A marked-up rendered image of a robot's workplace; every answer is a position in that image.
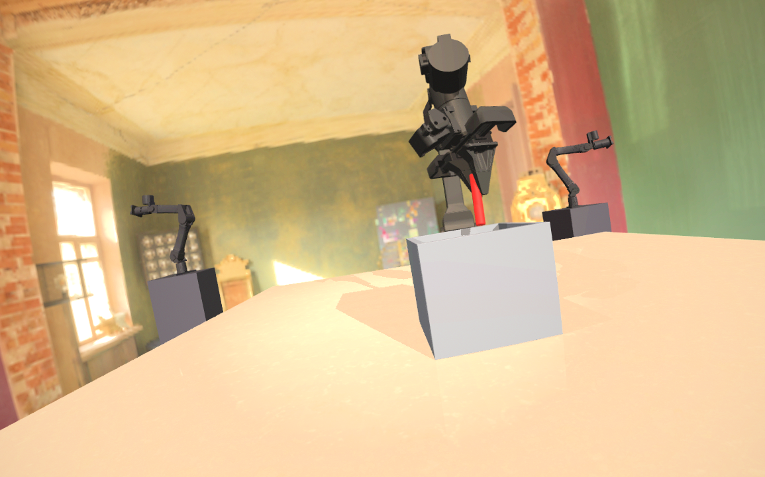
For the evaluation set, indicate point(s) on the red peg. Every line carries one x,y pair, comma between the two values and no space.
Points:
477,202

